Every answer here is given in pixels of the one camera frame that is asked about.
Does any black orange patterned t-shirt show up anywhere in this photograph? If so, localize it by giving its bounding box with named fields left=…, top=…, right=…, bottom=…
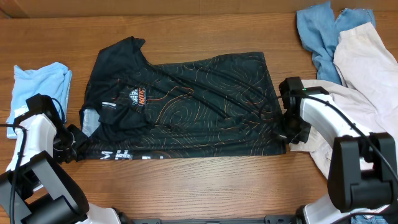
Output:
left=80, top=37, right=286, bottom=160

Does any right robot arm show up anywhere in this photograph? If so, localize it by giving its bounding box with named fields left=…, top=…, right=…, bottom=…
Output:
left=279, top=77, right=397, bottom=223

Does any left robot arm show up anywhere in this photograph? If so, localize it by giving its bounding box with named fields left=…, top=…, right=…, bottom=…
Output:
left=1, top=94, right=131, bottom=224

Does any folded light blue t-shirt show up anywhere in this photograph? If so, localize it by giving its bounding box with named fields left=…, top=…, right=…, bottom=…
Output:
left=6, top=62, right=72, bottom=124

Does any beige pink garment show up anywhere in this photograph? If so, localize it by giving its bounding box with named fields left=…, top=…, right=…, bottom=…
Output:
left=291, top=22, right=397, bottom=177

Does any blue denim garment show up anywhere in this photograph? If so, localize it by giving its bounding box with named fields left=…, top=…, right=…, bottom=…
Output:
left=296, top=1, right=376, bottom=85

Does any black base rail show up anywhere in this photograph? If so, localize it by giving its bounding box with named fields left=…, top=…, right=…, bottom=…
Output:
left=131, top=215, right=303, bottom=224

